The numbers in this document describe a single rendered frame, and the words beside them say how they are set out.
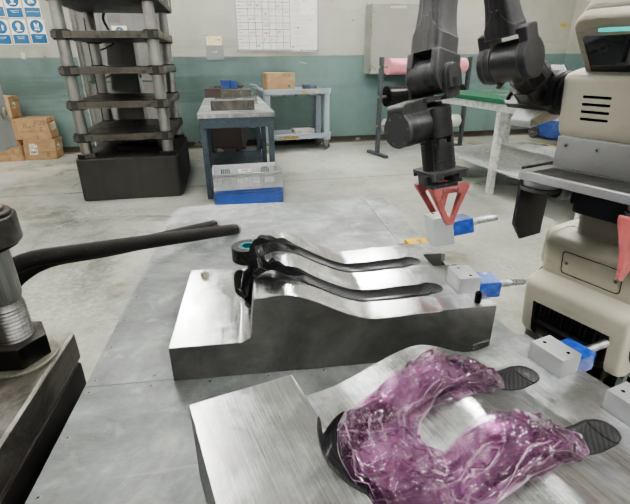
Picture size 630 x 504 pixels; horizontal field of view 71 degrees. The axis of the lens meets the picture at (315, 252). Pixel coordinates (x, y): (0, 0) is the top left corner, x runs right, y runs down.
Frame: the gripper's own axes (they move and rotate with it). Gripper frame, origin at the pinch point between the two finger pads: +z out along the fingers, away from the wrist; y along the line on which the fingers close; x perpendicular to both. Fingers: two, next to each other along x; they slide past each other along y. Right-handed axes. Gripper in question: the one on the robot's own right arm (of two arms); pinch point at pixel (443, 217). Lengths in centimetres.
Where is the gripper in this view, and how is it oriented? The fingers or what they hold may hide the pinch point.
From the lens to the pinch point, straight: 85.0
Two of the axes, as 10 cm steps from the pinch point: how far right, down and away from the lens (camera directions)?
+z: 1.7, 9.4, 3.0
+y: 1.2, 2.8, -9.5
